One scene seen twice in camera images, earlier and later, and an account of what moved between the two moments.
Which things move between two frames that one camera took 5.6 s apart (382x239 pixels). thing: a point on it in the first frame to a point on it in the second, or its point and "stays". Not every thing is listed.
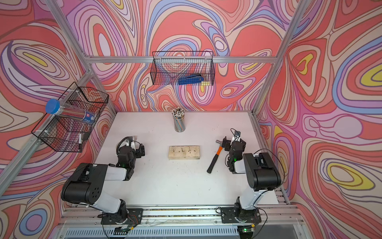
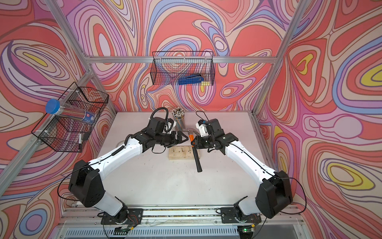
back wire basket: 186,68 stays
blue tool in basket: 193,79 stays
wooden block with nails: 184,152 stays
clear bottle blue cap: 54,106 stays
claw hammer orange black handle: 215,158 to 192,131
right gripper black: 226,144 to 198,139
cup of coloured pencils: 178,114 stays
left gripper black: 137,152 to 179,141
